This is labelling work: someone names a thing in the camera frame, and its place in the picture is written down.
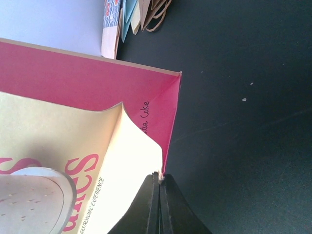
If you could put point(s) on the cream paper bag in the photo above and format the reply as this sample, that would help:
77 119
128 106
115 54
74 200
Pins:
135 21

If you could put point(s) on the pink cakes paper bag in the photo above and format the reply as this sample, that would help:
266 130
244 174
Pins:
78 136

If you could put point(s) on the brown kraft paper bag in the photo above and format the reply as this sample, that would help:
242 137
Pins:
152 10

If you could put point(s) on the blue checkered paper bag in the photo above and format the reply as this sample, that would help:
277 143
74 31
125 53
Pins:
110 28

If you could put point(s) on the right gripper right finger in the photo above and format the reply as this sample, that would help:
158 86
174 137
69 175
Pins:
176 216

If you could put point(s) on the light blue paper bag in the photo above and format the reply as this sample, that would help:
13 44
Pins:
127 10

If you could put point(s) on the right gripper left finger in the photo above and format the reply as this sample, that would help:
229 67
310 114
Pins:
142 216

